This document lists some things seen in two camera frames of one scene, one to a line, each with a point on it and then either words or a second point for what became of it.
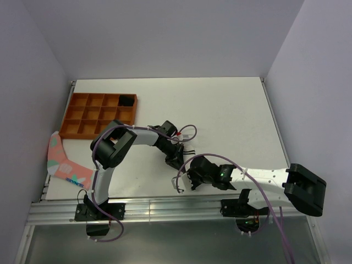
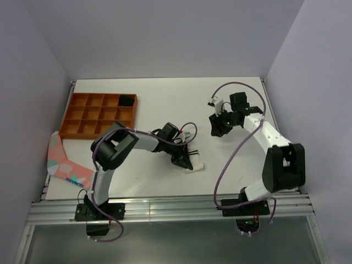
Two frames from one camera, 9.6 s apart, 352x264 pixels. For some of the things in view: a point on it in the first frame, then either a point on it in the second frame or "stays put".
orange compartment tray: x=88 y=113 stays put
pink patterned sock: x=59 y=165 stays put
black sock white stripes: x=126 y=100 stays put
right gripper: x=190 y=174 to x=216 y=128
